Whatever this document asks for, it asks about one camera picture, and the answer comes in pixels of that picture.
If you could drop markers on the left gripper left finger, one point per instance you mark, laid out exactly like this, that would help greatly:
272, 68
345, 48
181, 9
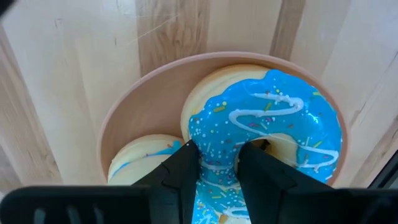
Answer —
183, 174

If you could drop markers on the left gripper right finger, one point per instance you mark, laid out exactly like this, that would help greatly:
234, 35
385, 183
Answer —
267, 186

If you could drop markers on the pink plate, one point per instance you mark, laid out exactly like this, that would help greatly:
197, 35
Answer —
149, 102

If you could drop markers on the black aluminium table frame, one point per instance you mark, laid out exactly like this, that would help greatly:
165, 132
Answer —
387, 175

